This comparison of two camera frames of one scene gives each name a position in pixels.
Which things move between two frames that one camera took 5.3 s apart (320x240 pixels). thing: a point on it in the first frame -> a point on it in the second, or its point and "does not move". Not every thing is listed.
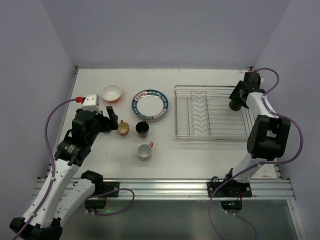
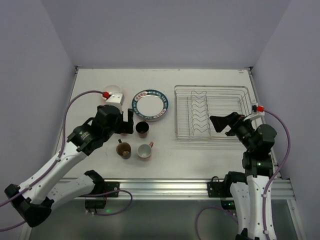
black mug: (235, 105) -> (123, 149)
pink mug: (144, 151) does not move
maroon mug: (142, 128) does not move
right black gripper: (238, 94) -> (233, 124)
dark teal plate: (150, 104) does not move
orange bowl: (111, 93) does not move
